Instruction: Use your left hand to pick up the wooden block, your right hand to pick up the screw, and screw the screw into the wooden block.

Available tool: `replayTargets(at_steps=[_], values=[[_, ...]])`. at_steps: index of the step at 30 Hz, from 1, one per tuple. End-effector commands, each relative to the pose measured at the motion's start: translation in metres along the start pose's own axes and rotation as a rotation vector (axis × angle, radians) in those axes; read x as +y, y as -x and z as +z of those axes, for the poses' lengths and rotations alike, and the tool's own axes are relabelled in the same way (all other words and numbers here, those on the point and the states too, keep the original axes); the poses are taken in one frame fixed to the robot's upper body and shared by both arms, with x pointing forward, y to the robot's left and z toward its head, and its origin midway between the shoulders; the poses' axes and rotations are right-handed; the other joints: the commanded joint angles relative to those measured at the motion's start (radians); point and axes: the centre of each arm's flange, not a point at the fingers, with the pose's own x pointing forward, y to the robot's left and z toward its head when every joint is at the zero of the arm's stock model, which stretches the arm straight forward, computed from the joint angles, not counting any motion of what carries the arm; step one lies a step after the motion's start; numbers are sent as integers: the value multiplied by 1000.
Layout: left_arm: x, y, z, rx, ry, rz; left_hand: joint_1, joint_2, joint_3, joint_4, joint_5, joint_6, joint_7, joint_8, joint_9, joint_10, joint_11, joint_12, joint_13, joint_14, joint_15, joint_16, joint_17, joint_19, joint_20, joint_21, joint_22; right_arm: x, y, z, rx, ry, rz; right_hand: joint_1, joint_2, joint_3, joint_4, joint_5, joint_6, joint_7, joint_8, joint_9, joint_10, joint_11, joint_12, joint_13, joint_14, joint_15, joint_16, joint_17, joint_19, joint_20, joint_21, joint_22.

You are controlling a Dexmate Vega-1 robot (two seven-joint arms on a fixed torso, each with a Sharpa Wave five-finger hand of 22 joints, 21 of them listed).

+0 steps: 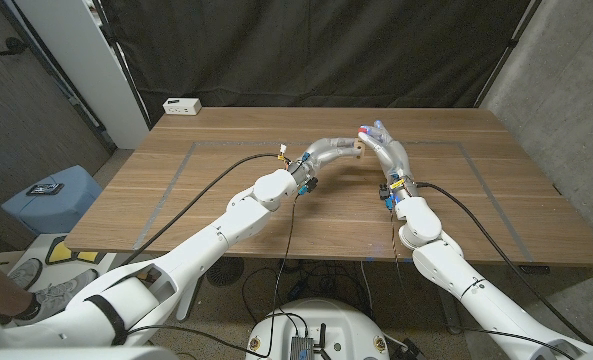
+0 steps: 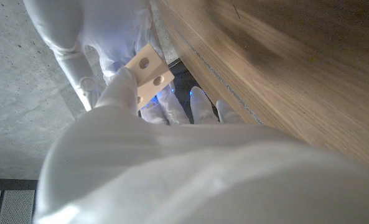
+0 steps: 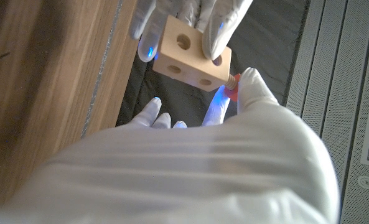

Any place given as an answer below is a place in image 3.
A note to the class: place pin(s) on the red-headed wooden screw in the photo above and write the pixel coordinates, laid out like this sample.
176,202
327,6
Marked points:
232,88

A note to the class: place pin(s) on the black backdrop curtain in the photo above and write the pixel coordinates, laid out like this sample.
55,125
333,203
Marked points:
265,46

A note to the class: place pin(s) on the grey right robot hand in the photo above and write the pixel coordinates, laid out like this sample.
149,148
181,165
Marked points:
187,174

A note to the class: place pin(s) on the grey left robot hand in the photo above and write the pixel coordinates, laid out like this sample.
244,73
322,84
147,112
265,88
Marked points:
218,28

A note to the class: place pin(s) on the small wooden block with holes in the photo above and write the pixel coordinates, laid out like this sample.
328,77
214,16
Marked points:
187,62

